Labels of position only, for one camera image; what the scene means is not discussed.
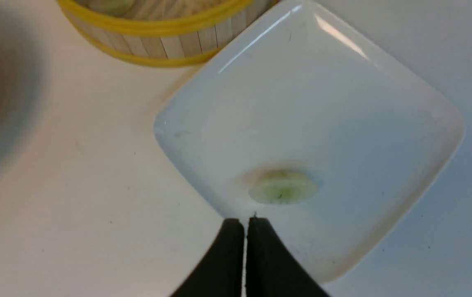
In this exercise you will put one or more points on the yellow bamboo steamer basket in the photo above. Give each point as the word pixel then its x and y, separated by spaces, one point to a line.
pixel 163 33

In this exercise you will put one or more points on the white square plate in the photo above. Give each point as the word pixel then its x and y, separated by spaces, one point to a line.
pixel 302 90

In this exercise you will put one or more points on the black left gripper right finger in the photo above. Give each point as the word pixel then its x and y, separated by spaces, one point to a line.
pixel 271 271

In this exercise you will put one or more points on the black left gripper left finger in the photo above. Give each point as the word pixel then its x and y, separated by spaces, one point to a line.
pixel 219 272

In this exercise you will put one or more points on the green dumpling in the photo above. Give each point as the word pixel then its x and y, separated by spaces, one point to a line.
pixel 283 187

